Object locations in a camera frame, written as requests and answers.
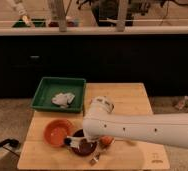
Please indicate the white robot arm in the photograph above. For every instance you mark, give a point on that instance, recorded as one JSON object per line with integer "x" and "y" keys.
{"x": 165, "y": 129}

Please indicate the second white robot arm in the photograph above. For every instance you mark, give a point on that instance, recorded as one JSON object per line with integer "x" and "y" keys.
{"x": 17, "y": 5}

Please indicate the orange bowl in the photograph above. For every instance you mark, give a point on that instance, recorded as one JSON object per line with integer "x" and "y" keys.
{"x": 56, "y": 131}

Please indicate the purple bowl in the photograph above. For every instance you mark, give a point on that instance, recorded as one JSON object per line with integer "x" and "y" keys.
{"x": 85, "y": 148}

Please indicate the crumpled white cloth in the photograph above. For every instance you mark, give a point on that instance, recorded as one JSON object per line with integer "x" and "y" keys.
{"x": 63, "y": 99}

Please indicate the green plastic tray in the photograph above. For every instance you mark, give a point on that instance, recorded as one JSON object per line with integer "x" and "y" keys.
{"x": 49, "y": 87}

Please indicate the orange ball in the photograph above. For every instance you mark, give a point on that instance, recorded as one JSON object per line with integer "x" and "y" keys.
{"x": 106, "y": 140}

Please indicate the small metal clip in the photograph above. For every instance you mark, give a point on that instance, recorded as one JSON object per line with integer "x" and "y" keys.
{"x": 95, "y": 159}

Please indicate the black cabinet counter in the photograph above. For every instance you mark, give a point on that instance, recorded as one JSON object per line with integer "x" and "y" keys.
{"x": 157, "y": 60}

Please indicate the bottle on floor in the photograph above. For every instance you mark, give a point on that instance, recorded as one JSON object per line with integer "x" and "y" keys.
{"x": 181, "y": 103}

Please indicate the black floor stand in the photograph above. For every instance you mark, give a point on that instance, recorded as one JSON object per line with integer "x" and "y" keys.
{"x": 11, "y": 142}

